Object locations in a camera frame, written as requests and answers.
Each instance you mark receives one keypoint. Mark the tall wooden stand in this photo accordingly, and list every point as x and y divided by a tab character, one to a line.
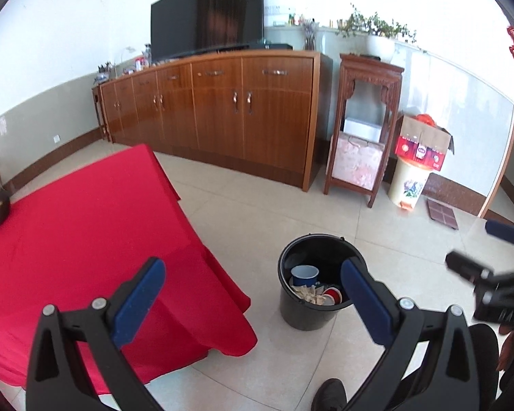
370	66

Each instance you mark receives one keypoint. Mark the small potted plant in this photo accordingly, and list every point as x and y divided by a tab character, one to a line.
105	72

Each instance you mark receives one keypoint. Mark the person's right hand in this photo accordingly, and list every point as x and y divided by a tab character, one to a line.
509	346

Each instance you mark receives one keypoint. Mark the person's black shoe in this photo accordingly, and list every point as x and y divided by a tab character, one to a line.
330	396

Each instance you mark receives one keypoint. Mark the pink cushion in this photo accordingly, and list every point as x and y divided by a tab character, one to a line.
355	162

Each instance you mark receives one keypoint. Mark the black set-top box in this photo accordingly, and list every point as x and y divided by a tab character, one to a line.
270	45

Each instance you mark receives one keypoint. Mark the white box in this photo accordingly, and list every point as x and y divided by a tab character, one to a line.
362	127

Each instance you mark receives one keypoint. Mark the red tablecloth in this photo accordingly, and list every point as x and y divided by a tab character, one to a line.
90	231

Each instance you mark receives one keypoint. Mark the person's black trousers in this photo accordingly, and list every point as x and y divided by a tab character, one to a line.
484	364

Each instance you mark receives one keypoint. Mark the red paper cup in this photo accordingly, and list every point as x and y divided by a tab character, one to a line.
333	295

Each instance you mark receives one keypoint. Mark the glass jar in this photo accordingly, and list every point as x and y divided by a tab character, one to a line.
147	55

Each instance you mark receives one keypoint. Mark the cardboard box red print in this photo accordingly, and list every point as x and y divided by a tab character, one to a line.
424	137

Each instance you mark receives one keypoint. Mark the wooden sideboard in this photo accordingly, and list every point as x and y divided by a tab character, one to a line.
240	115

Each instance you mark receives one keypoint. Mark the blue enamel mug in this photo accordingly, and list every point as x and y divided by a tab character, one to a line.
304	275

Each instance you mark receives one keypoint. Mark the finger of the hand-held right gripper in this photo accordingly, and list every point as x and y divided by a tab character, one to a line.
467	265
503	230

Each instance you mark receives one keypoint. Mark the black plastic bucket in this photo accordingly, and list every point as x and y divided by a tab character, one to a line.
300	314

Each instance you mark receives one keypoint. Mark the white bottle red label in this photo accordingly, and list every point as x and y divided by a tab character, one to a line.
139	63

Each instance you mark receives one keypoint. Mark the black flat television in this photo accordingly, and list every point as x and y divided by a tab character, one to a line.
205	13

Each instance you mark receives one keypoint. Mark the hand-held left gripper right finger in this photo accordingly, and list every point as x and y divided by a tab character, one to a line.
368	304

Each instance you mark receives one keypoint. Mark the potted plant white pot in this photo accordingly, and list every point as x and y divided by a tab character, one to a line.
379	45

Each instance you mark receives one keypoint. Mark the vase with dried flowers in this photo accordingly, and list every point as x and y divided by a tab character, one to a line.
310	38

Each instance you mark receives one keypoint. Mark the beige paper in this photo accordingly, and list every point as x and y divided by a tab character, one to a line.
308	295

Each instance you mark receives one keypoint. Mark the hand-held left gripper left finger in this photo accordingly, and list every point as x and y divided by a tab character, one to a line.
139	299

